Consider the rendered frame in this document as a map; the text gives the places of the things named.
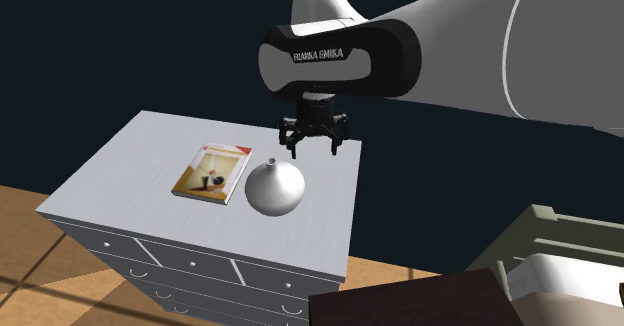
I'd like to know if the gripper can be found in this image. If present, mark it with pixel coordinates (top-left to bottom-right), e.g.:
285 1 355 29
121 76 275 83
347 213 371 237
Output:
278 99 351 160

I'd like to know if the white round vase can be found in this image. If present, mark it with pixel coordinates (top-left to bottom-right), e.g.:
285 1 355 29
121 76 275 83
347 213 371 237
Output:
244 157 307 217

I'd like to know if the yellow and red book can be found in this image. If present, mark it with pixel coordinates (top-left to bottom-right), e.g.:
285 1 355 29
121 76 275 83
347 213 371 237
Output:
170 141 253 206

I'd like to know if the grey chest of drawers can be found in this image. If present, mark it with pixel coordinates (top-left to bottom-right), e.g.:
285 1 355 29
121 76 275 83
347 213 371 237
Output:
35 109 363 326

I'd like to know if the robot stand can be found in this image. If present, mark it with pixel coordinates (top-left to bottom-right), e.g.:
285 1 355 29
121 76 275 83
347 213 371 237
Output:
307 267 525 326

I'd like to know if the bed with pale frame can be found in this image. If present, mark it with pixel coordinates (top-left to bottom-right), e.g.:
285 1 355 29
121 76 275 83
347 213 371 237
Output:
464 203 624 326

